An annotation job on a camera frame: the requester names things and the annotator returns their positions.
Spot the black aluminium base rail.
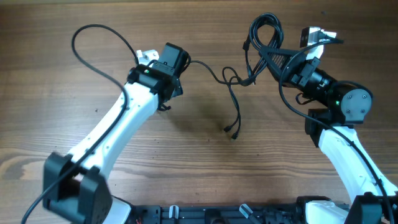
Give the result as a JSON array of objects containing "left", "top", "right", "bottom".
[{"left": 126, "top": 198, "right": 305, "bottom": 224}]

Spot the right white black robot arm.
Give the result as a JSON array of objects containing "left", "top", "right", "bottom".
[{"left": 259, "top": 43, "right": 397, "bottom": 223}]

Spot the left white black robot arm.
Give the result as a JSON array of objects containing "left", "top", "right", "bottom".
[{"left": 43, "top": 43, "right": 190, "bottom": 223}]

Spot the thick black usb cable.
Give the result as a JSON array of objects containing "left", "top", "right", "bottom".
[{"left": 242, "top": 12, "right": 284, "bottom": 87}]

